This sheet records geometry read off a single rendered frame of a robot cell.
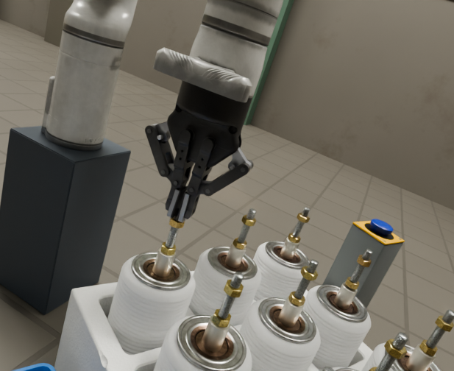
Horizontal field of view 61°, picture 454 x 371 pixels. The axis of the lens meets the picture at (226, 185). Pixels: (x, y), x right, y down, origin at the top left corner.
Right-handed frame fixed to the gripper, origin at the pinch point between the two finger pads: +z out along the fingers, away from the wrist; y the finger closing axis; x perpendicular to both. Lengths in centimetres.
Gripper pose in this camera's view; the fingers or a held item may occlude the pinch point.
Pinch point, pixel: (182, 202)
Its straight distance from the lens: 45.4
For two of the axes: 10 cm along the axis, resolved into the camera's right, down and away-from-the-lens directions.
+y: -9.1, -3.9, 1.6
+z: -3.1, 8.9, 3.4
